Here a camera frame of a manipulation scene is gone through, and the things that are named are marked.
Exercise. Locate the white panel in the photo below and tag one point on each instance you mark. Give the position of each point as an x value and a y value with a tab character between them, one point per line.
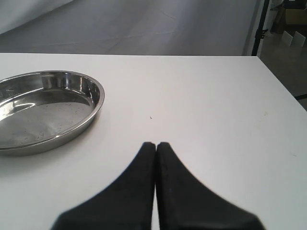
298	39
287	38

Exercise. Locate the round stainless steel dish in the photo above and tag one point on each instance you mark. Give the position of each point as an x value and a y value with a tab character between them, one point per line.
40	111

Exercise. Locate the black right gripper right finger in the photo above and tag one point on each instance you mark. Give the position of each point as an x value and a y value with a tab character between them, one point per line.
184	203

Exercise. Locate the black backdrop stand pole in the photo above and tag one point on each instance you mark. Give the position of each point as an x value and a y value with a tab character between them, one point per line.
260	32

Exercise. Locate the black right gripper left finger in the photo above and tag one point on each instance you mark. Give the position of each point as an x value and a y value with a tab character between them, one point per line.
126	204

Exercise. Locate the cardboard box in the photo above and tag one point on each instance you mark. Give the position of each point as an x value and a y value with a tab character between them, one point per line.
295	12

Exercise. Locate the grey backdrop cloth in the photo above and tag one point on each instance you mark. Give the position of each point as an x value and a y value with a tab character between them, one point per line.
129	27

